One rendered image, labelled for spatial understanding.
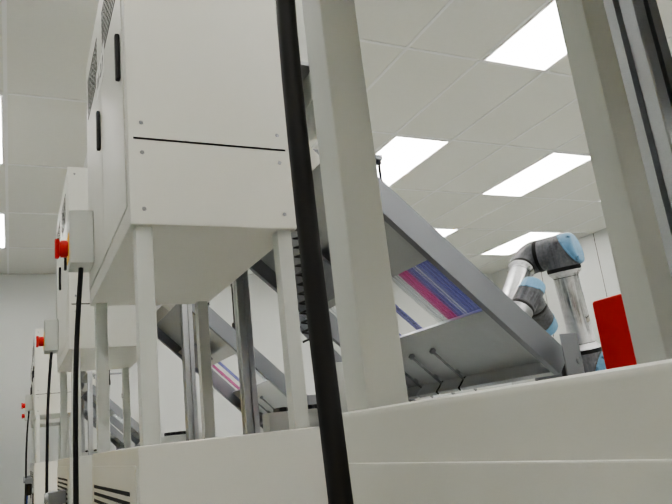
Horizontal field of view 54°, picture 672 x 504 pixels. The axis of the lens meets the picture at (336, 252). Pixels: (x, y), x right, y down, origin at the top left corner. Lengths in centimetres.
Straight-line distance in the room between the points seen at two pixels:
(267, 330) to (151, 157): 874
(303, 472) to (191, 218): 50
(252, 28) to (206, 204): 42
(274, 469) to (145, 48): 83
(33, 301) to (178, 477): 835
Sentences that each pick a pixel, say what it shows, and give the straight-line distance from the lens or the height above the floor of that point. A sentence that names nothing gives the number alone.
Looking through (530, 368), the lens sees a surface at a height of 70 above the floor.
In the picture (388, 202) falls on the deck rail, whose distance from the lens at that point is 144.
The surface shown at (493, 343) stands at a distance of 170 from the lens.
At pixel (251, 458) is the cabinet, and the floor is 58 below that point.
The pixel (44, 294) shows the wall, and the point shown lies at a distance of 949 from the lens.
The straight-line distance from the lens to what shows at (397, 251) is 158.
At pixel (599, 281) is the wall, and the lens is 1051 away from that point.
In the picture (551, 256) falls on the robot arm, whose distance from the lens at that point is 244.
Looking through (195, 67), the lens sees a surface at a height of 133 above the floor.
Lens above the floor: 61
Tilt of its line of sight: 15 degrees up
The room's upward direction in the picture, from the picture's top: 7 degrees counter-clockwise
